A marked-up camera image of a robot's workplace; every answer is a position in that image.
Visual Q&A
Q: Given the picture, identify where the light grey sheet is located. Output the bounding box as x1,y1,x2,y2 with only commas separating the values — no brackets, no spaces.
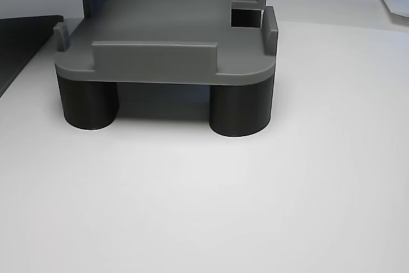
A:
377,0,409,17

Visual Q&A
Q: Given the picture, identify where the dark grey flat plate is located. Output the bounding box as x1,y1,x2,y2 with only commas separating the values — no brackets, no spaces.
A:
0,15,65,98

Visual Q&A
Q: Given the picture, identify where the grey holder with black legs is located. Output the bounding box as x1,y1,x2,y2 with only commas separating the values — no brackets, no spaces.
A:
53,0,279,138

